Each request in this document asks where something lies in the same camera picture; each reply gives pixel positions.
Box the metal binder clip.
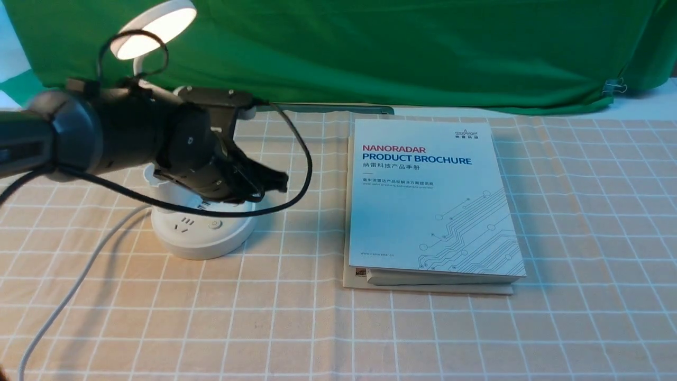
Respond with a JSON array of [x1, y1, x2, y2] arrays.
[[601, 78, 628, 97]]

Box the beige booklet under brochure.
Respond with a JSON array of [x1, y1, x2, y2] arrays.
[[343, 137, 514, 295]]

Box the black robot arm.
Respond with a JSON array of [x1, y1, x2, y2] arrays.
[[1, 79, 288, 204]]

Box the white lamp power cable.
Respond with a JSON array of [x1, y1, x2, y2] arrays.
[[17, 205, 152, 381]]

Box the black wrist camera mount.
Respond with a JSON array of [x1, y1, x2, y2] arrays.
[[173, 85, 260, 139]]

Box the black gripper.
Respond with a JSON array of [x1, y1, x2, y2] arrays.
[[154, 102, 289, 204]]

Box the dark flat bar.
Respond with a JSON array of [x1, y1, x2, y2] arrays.
[[276, 103, 395, 115]]

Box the green backdrop cloth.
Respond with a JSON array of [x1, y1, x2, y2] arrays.
[[0, 0, 677, 116]]

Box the white Nanoradar product brochure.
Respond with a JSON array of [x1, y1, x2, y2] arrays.
[[349, 119, 527, 285]]

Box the checkered beige tablecloth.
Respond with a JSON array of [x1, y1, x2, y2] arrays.
[[25, 113, 676, 380]]

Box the white desk lamp with base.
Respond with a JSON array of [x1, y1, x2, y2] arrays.
[[111, 1, 257, 260]]

